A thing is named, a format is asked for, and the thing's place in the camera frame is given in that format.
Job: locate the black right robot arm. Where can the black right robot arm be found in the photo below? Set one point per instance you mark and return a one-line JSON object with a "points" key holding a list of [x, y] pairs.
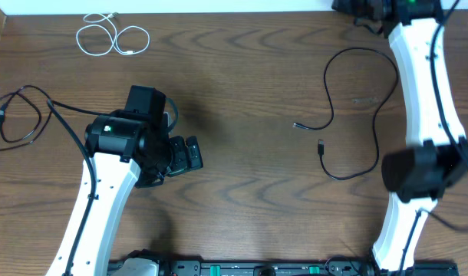
{"points": [[436, 155]]}

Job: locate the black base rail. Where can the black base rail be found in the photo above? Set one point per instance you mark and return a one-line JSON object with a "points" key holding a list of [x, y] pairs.
{"points": [[280, 268]]}

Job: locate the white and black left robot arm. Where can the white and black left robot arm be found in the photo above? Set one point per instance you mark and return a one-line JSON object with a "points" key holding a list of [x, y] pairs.
{"points": [[122, 150]]}

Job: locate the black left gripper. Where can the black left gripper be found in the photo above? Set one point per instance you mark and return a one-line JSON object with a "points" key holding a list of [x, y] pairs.
{"points": [[184, 160]]}

